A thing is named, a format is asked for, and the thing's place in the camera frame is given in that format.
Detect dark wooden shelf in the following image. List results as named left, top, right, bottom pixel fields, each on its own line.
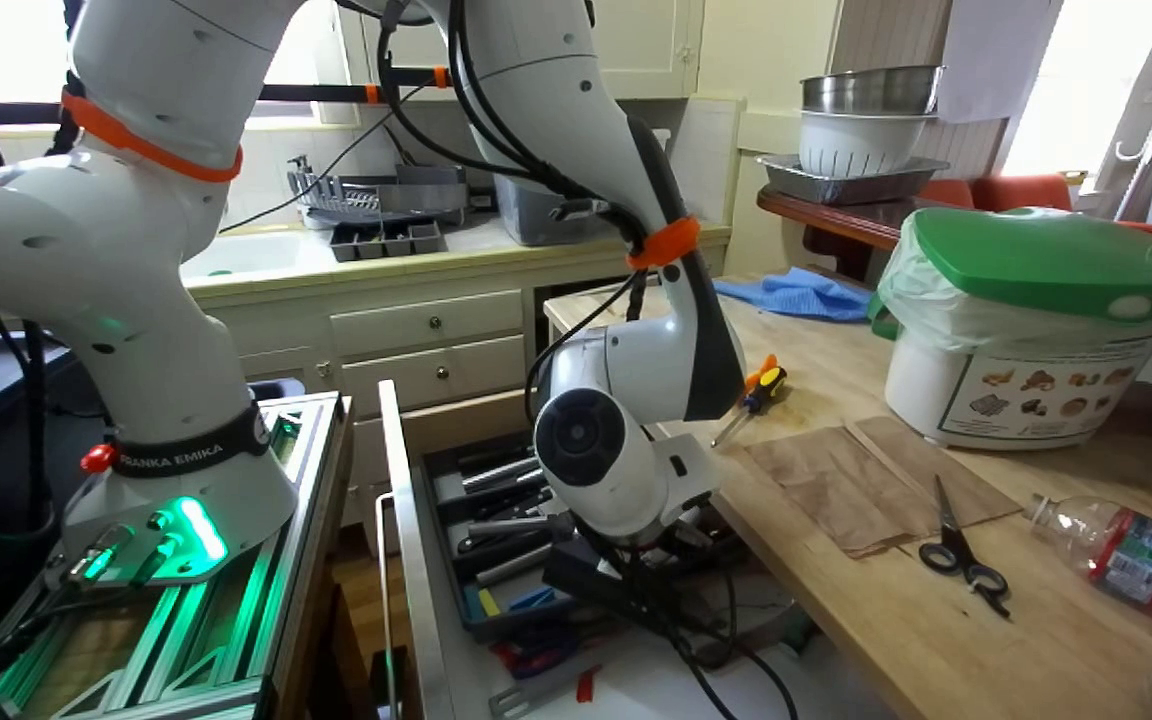
left=750, top=178, right=902, bottom=258

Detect white bin with green lid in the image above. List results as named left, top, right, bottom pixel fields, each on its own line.
left=868, top=202, right=1152, bottom=457

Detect yellow black handled screwdriver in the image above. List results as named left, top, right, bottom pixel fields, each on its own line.
left=710, top=365, right=793, bottom=453

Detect grey dish rack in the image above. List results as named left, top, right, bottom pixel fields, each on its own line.
left=283, top=151, right=473, bottom=230

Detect black compartment tray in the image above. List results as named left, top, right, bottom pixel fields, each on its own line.
left=328, top=214, right=453, bottom=262

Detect black clamp bar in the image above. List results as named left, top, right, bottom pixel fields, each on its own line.
left=247, top=62, right=461, bottom=117

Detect blue cloth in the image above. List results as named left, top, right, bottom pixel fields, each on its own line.
left=710, top=262, right=876, bottom=327

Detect white colander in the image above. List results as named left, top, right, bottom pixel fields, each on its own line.
left=794, top=108, right=932, bottom=182

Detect wooden drawer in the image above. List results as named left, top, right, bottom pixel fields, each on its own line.
left=373, top=372, right=873, bottom=720

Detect white kitchen cabinet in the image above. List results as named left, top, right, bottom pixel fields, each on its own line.
left=187, top=214, right=737, bottom=537

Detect black cutlery tray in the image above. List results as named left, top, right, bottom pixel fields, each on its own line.
left=419, top=432, right=743, bottom=638

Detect grey metal tray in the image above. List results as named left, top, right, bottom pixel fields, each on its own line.
left=760, top=154, right=953, bottom=208

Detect clear bottle with red label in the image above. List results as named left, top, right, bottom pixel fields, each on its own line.
left=1028, top=490, right=1152, bottom=625

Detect black scissors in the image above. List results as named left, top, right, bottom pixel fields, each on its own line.
left=915, top=473, right=1016, bottom=625

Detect orange handled peeler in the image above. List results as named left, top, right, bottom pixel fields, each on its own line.
left=738, top=350, right=782, bottom=412

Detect metal bowl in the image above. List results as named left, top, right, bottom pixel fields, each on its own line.
left=794, top=58, right=942, bottom=119

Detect clear plastic storage box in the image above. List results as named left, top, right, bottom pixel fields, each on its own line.
left=486, top=167, right=631, bottom=246

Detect brown wooden board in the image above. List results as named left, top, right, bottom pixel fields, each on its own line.
left=730, top=412, right=1028, bottom=565

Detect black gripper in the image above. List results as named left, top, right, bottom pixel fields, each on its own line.
left=609, top=486, right=743, bottom=580

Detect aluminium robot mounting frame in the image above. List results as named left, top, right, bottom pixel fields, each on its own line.
left=0, top=388, right=351, bottom=720

